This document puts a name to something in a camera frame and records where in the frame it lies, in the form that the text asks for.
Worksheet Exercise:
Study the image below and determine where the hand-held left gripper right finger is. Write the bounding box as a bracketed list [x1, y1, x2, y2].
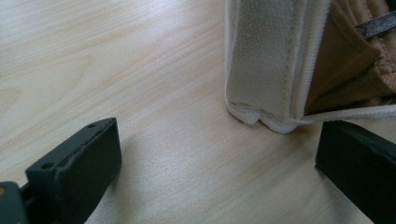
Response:
[315, 120, 396, 224]

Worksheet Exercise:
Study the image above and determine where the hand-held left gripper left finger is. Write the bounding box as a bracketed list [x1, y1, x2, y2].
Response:
[19, 117, 123, 224]

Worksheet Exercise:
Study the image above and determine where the white zippered pencil case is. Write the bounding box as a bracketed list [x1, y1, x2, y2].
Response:
[224, 0, 396, 134]

